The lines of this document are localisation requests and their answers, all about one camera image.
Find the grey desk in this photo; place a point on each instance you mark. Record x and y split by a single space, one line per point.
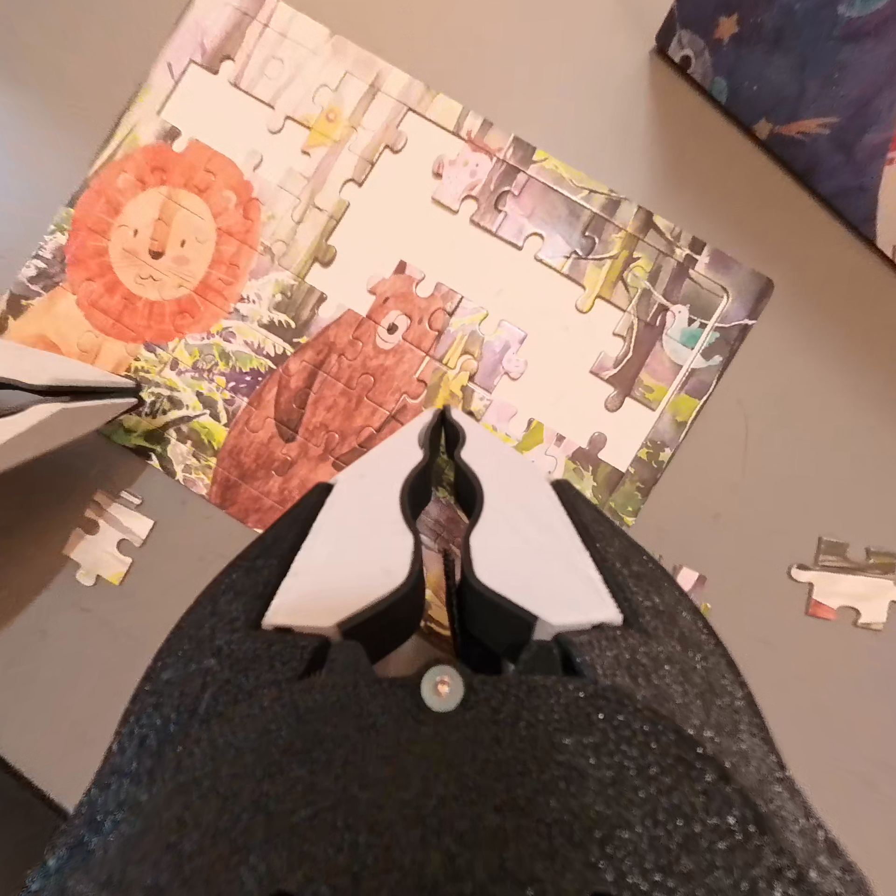
770 455

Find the purple green puzzle piece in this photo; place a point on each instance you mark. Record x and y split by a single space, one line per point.
689 584

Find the large white grey puzzle piece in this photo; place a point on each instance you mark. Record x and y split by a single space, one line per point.
108 539

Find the dark blue illustrated puzzle box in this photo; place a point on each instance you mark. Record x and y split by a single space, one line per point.
805 105

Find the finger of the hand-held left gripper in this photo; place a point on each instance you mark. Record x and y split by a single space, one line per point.
42 427
42 367

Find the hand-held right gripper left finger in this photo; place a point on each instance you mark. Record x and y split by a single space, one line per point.
343 560

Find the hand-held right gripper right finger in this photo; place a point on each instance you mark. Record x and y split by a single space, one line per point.
539 560

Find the forest animal jigsaw puzzle board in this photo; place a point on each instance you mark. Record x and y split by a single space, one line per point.
175 245

